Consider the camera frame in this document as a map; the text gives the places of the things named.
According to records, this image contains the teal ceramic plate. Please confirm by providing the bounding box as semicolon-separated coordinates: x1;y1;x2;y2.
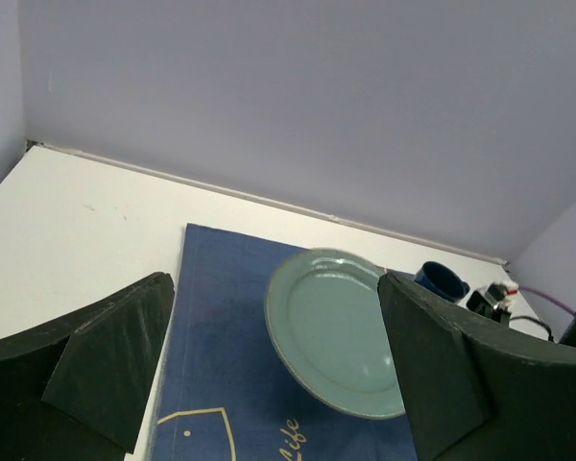
264;249;405;420

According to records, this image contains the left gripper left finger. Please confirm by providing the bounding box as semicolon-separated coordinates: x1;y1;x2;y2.
0;272;175;460

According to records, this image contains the dark blue mug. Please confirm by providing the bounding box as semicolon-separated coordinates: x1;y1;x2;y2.
414;261;470;303

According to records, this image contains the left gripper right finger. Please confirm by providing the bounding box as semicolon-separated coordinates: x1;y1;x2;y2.
377;271;576;460

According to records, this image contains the blue cloth placemat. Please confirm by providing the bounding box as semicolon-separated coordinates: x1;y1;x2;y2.
146;224;416;460

